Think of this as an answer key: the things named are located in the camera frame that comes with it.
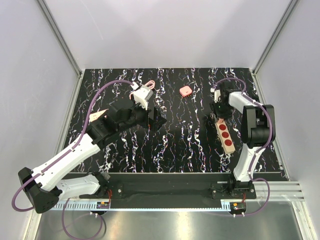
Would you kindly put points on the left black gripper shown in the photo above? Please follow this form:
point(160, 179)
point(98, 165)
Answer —
point(157, 121)

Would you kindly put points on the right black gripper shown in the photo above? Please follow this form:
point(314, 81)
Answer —
point(225, 115)

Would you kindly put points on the wooden red socket power strip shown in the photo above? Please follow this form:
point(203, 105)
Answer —
point(225, 136)

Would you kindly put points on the pink square charger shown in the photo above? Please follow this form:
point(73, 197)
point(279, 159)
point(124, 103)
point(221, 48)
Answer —
point(185, 91)

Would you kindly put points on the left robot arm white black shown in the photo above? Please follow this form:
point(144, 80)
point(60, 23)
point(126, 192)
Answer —
point(45, 185)

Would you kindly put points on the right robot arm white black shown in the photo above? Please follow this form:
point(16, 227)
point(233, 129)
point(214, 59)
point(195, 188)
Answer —
point(258, 128)

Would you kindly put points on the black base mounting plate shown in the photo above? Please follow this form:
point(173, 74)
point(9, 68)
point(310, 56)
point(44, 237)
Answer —
point(216, 186)

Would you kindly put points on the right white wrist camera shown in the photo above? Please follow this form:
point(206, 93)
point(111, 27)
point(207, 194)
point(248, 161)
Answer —
point(217, 94)

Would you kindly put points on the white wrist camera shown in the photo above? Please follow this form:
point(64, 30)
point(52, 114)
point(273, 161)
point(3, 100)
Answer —
point(217, 94)
point(142, 93)

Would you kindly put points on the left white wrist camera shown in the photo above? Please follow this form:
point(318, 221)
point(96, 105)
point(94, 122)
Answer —
point(142, 93)

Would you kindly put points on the grey slotted cable duct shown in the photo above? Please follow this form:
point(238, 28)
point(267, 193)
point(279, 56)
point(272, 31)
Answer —
point(82, 206)

